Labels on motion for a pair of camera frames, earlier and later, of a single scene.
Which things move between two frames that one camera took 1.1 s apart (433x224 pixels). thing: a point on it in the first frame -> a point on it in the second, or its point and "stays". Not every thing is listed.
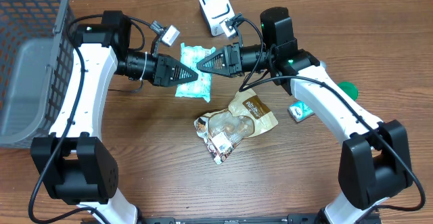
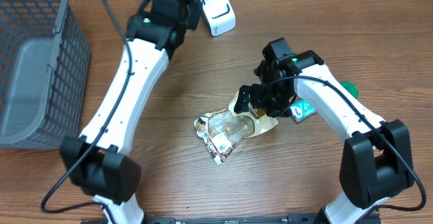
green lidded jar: [350, 88] stays
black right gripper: [233, 59] -> [257, 91]
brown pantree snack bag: [247, 115] stays
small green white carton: [300, 111] stays
